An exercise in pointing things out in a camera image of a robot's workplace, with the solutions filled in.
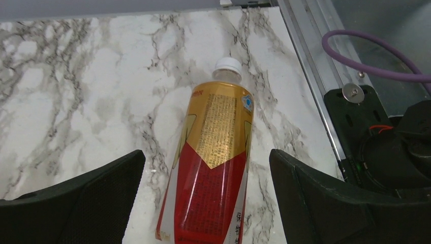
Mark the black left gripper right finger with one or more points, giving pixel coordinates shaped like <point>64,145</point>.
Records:
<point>318,208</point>

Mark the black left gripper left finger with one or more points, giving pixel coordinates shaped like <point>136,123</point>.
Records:
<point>93,207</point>

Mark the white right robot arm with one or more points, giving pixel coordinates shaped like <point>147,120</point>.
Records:
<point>395,159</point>

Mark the red gold label bottle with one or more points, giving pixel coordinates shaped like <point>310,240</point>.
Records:
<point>205,197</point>

